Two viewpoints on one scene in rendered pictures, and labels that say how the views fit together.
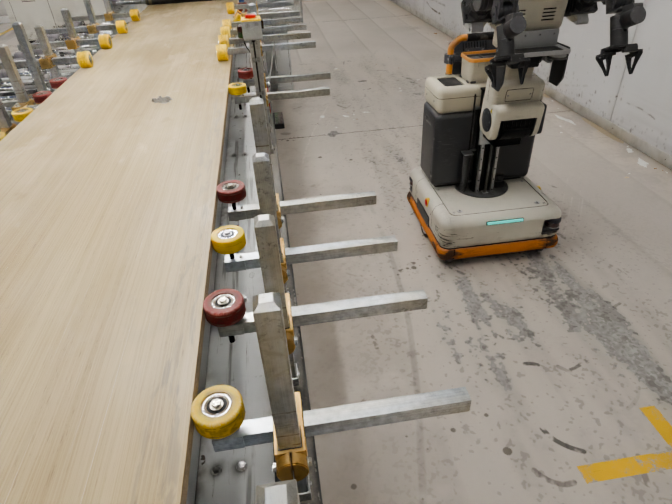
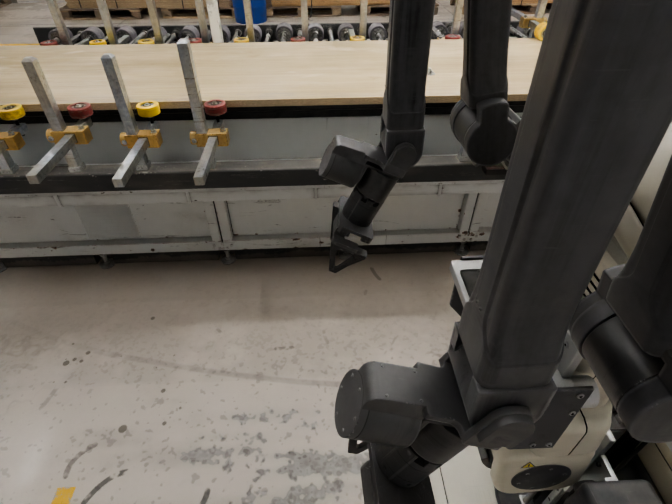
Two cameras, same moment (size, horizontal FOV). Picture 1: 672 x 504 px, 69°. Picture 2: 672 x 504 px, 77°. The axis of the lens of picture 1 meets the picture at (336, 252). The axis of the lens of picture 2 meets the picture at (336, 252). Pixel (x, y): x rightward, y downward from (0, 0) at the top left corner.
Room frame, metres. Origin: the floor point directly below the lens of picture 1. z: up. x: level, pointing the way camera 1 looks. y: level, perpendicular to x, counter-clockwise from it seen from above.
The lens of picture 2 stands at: (1.79, -1.26, 1.53)
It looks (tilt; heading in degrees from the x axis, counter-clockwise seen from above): 41 degrees down; 93
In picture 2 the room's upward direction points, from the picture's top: straight up
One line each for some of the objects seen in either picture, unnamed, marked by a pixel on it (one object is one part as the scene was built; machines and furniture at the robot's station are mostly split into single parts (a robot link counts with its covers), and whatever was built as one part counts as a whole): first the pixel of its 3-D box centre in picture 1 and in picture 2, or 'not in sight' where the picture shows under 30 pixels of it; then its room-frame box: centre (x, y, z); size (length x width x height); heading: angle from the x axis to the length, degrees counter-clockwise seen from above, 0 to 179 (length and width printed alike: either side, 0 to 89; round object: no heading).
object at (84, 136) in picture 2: (280, 324); (69, 135); (0.74, 0.12, 0.84); 0.14 x 0.06 x 0.05; 7
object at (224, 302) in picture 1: (227, 320); (84, 119); (0.74, 0.23, 0.85); 0.08 x 0.08 x 0.11
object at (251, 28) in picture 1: (252, 29); not in sight; (1.95, 0.26, 1.18); 0.07 x 0.07 x 0.08; 7
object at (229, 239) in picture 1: (231, 251); (151, 117); (0.99, 0.26, 0.85); 0.08 x 0.08 x 0.11
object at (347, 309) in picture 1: (324, 313); (63, 147); (0.76, 0.03, 0.84); 0.43 x 0.03 x 0.04; 97
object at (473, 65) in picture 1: (486, 66); not in sight; (2.45, -0.78, 0.87); 0.23 x 0.15 x 0.11; 96
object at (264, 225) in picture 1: (279, 321); (59, 128); (0.71, 0.12, 0.87); 0.04 x 0.04 x 0.48; 7
